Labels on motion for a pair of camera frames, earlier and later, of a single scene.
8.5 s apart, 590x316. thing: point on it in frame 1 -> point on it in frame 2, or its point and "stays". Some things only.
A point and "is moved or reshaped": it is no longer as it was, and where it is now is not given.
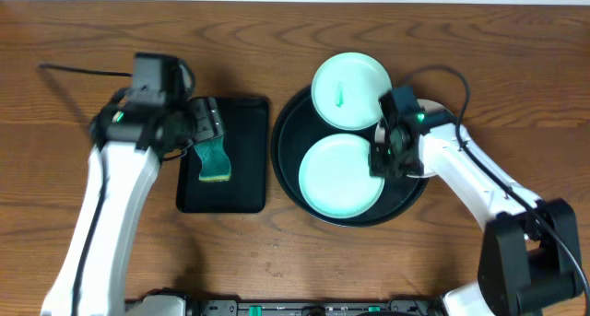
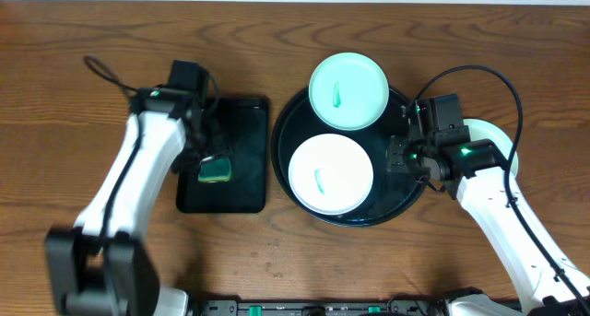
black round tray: x=298 y=126 stays
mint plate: x=347 y=89 stays
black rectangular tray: x=244 y=122 stays
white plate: x=428 y=106 is moved or reshaped
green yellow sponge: x=216 y=161 stays
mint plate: x=335 y=178 -> x=490 y=181
